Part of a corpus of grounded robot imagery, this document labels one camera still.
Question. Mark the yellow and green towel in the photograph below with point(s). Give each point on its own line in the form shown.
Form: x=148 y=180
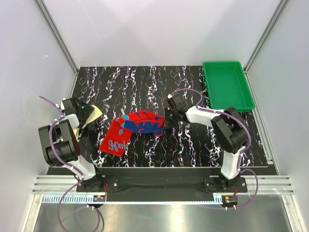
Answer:
x=95 y=114

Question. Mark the aluminium rail frame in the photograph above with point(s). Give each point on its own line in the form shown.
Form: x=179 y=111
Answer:
x=267 y=184

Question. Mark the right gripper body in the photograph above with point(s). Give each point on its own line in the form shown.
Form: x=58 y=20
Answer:
x=171 y=118

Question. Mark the green plastic bin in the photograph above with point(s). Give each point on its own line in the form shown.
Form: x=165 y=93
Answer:
x=227 y=86

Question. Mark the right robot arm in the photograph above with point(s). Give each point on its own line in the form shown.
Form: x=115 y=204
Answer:
x=230 y=132

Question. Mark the red and blue towel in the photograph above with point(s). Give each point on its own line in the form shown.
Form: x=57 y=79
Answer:
x=122 y=127

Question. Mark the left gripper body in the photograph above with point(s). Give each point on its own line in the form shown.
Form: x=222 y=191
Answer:
x=85 y=111

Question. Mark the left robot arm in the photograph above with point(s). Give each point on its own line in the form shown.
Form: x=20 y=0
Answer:
x=60 y=143

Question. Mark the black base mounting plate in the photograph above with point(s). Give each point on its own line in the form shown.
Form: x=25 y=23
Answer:
x=161 y=195

